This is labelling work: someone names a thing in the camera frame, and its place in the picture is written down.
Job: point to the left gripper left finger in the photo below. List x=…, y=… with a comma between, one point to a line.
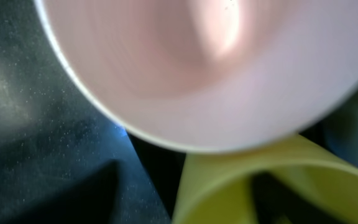
x=85, y=199

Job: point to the pink cup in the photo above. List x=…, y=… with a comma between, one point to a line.
x=197, y=93

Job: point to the yellow cup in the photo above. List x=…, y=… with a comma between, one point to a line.
x=210, y=174

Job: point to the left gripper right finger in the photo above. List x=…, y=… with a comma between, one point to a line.
x=284, y=202

